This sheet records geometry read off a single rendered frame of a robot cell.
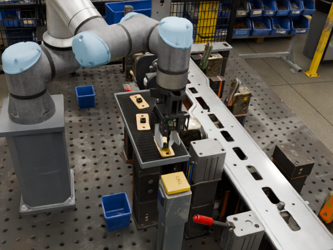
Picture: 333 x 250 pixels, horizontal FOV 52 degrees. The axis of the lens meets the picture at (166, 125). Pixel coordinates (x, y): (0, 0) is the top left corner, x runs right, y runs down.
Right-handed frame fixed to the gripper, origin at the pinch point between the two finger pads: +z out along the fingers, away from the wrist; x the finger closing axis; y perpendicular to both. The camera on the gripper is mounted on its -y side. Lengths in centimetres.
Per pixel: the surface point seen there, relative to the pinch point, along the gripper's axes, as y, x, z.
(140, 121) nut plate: -12.6, -3.7, 0.9
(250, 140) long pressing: -14.2, 39.5, 17.7
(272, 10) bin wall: -227, 189, 43
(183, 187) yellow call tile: 15.9, 0.0, 1.8
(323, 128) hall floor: -122, 199, 117
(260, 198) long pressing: 12.3, 28.3, 17.7
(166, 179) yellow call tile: 12.2, -3.2, 1.8
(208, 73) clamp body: -75, 49, 22
